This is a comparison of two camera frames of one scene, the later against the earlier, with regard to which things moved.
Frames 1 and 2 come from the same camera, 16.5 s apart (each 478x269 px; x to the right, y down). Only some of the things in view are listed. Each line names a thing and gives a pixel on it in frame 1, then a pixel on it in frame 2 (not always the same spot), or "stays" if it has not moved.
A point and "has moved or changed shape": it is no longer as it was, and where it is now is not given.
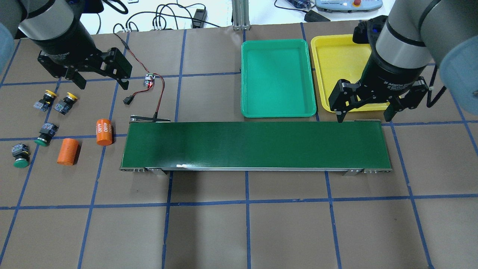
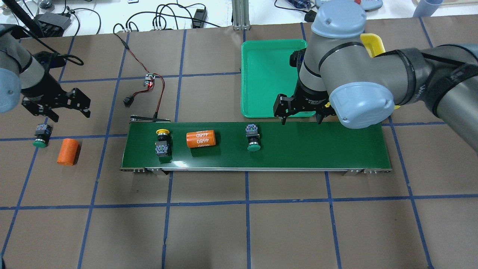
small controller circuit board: [149, 79] stays
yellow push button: [44, 104] has moved or changed shape
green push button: [21, 152] to [43, 132]
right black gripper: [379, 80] to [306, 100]
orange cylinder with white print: [104, 132] to [196, 139]
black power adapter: [199, 19] stays
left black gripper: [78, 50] to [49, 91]
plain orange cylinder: [67, 152] stays
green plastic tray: [276, 79] stays
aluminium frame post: [240, 9] stays
